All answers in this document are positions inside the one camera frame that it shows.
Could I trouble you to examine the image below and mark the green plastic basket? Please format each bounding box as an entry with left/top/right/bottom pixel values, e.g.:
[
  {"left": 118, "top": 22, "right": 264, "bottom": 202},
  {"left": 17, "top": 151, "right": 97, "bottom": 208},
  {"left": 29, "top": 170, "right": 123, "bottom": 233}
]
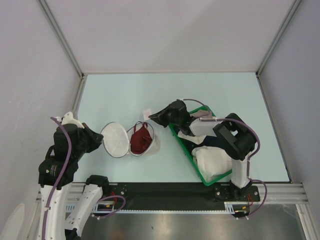
[{"left": 167, "top": 105, "right": 233, "bottom": 187}]

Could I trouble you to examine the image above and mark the white mesh laundry bag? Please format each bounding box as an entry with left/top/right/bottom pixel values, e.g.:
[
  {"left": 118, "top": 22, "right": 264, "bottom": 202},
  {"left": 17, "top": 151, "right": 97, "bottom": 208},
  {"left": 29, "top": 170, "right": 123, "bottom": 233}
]
[{"left": 100, "top": 122, "right": 161, "bottom": 159}]

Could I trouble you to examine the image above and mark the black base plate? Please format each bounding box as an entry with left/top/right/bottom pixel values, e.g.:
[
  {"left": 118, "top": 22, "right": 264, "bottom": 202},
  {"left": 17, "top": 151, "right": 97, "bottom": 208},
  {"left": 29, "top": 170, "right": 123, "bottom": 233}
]
[{"left": 108, "top": 182, "right": 261, "bottom": 211}]

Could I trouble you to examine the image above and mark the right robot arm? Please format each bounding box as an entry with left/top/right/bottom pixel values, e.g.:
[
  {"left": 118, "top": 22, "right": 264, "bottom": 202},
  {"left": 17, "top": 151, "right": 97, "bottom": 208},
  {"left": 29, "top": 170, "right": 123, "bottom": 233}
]
[{"left": 148, "top": 98, "right": 261, "bottom": 201}]

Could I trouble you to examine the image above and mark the white bra in basket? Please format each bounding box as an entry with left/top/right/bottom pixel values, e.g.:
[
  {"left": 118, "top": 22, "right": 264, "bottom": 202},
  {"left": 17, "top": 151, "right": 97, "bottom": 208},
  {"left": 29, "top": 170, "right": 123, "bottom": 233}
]
[{"left": 191, "top": 146, "right": 232, "bottom": 183}]

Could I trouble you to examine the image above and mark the light blue cable duct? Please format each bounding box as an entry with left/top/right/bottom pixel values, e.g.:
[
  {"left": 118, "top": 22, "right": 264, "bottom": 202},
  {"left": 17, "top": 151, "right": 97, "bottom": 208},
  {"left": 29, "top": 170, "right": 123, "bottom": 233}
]
[{"left": 66, "top": 202, "right": 114, "bottom": 214}]

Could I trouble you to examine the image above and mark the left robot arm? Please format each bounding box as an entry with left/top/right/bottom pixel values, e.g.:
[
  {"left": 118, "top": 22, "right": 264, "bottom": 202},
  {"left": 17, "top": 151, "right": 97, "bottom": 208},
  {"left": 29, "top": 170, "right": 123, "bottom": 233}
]
[{"left": 37, "top": 123, "right": 111, "bottom": 240}]

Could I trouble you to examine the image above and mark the beige bra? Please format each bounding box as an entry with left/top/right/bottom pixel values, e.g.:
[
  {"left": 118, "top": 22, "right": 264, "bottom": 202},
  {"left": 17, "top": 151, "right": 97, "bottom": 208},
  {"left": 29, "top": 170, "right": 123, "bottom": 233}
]
[{"left": 190, "top": 109, "right": 214, "bottom": 119}]

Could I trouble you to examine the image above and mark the aluminium frame post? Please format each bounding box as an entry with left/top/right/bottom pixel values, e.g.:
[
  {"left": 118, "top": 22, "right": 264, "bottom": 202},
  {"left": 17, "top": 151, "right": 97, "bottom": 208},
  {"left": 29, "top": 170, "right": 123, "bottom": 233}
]
[
  {"left": 256, "top": 0, "right": 305, "bottom": 76},
  {"left": 37, "top": 0, "right": 85, "bottom": 78}
]

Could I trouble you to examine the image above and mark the left aluminium frame post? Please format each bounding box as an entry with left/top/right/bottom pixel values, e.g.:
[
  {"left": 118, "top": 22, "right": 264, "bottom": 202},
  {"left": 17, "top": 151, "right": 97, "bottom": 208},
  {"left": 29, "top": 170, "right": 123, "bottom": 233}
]
[{"left": 37, "top": 0, "right": 85, "bottom": 78}]

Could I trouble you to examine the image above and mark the dark red bra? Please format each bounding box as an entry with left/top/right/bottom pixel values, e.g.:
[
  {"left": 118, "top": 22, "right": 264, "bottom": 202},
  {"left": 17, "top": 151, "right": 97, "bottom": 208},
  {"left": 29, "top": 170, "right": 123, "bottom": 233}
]
[{"left": 130, "top": 121, "right": 153, "bottom": 155}]

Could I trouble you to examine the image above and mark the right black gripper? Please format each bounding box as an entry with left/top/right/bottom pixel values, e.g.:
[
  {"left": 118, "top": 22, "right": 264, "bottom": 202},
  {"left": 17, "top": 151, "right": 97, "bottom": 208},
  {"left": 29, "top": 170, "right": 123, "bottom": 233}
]
[{"left": 149, "top": 105, "right": 182, "bottom": 128}]

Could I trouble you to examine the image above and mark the navy blue garment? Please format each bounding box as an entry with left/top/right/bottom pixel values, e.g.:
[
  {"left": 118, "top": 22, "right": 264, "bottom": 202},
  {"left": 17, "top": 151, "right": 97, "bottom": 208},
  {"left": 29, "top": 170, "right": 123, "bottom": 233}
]
[{"left": 199, "top": 135, "right": 224, "bottom": 149}]

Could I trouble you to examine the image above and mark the right aluminium frame post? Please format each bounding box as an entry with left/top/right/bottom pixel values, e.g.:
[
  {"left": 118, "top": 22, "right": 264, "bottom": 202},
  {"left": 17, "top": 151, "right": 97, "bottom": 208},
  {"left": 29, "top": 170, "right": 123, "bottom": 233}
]
[{"left": 256, "top": 0, "right": 305, "bottom": 76}]

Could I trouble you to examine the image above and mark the white paper tag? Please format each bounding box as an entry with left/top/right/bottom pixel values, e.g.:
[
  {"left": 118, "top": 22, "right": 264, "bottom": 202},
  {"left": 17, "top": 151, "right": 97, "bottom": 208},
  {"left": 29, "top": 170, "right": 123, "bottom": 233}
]
[{"left": 142, "top": 108, "right": 152, "bottom": 121}]

